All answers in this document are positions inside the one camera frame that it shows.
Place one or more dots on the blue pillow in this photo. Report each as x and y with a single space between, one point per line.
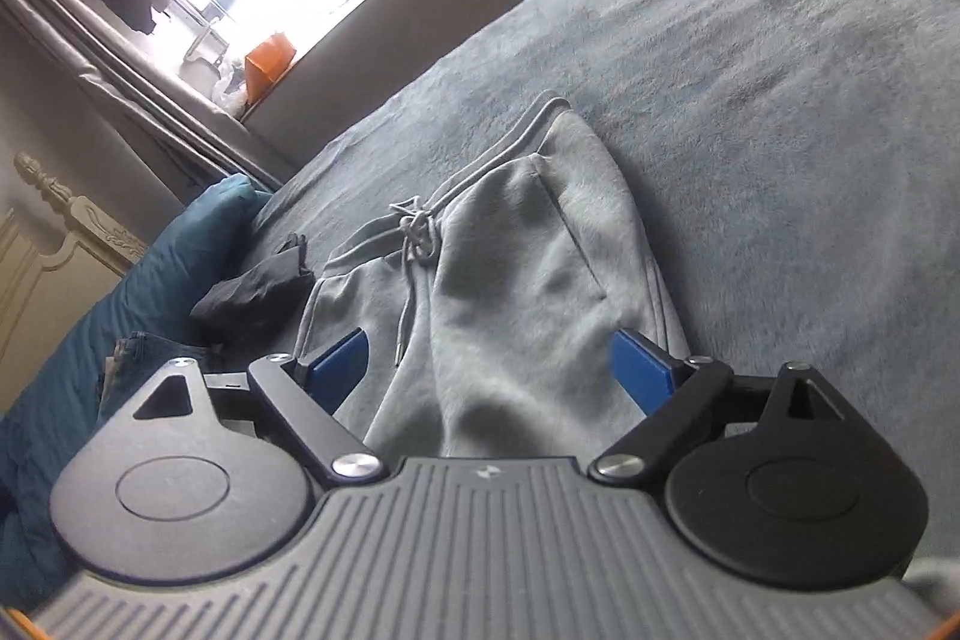
55 415

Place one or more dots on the grey curtain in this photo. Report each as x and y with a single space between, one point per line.
186 141

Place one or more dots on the black garment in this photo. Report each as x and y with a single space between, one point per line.
259 302

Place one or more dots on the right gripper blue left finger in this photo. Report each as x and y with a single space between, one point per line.
301 396

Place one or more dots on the orange bag on sill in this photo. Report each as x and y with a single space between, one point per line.
266 64

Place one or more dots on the cream headboard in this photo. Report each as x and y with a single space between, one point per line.
45 294

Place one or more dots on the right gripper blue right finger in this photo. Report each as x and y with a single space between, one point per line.
678 399

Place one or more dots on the blue jeans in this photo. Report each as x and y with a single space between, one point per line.
133 361

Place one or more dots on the grey sweatpants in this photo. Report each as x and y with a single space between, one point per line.
490 306

